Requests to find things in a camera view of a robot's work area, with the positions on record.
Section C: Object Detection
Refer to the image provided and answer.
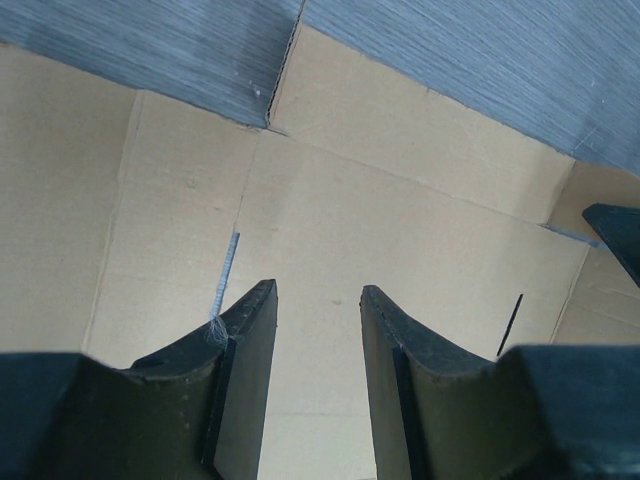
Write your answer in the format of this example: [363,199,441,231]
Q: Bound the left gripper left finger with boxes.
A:
[74,279,277,479]

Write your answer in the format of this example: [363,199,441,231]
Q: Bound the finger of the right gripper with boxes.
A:
[582,203,640,285]

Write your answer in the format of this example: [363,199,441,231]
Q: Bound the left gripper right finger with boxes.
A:
[360,285,544,479]

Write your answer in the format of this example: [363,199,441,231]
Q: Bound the brown cardboard box sheet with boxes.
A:
[1,26,639,479]

